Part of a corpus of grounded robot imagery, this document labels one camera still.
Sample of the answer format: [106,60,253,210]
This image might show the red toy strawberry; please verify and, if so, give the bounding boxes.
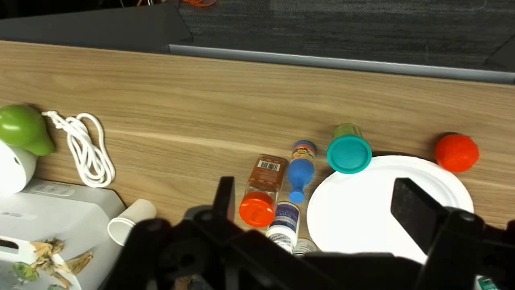
[433,132,481,176]

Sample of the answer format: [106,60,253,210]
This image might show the white indoor garden appliance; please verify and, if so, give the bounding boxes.
[0,176,127,290]

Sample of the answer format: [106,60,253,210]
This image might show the blue toy bottle colourful label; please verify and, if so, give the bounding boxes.
[287,140,319,206]

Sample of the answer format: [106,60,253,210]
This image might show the brown spice bottle orange lid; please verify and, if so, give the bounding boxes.
[238,153,290,231]

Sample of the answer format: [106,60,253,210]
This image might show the white paper plate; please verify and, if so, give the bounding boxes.
[306,153,476,266]

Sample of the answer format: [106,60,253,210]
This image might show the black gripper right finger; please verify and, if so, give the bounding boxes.
[390,177,515,290]

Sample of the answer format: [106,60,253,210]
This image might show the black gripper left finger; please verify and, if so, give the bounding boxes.
[101,176,303,290]

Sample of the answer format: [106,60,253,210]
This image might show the green and white round toy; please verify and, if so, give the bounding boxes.
[0,103,58,197]

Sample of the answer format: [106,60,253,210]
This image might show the white coiled rope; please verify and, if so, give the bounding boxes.
[40,110,118,190]

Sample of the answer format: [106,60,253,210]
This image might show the white paper cup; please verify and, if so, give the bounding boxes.
[105,198,158,248]

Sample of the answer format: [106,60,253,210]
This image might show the green dough can teal lid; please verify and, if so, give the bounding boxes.
[325,123,373,176]

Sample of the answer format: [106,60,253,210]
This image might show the dried brown plant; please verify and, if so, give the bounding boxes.
[13,239,95,290]

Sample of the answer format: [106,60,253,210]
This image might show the grey rail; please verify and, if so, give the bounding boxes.
[167,44,515,86]

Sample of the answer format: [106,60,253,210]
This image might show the white pill bottle blue label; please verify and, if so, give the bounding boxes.
[264,202,303,255]

